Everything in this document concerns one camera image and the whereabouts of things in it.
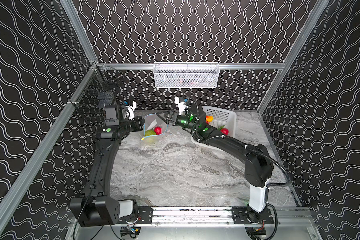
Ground red toy apple with stem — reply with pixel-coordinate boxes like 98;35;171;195
154;127;162;135

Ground clear zip bag blue zipper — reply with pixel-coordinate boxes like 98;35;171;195
141;114;168;145

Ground green toy cabbage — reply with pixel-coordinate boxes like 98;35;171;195
144;130;157;138

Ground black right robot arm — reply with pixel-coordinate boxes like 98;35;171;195
157;107;274;213

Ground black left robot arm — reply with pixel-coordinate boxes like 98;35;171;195
70;105;145;228

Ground orange red toy peach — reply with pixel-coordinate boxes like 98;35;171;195
206;116;214;123

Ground white plastic perforated basket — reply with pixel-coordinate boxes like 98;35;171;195
191;106;241;153

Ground aluminium back horizontal bar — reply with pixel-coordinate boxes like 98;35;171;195
98;62;286;71

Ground aluminium left side bar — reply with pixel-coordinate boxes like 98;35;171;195
0;64;98;240

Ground white mesh wall basket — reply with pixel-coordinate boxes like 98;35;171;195
153;66;220;89

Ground aluminium frame corner post left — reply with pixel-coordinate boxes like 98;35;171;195
60;0;98;63

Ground aluminium frame corner post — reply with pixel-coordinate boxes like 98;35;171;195
257;0;330;116
60;0;98;63

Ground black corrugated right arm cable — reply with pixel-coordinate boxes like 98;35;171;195
197;134;292;240

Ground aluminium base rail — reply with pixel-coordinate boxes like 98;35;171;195
68;205;316;229

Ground aluminium frame corner post right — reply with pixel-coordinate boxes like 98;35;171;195
257;0;330;116

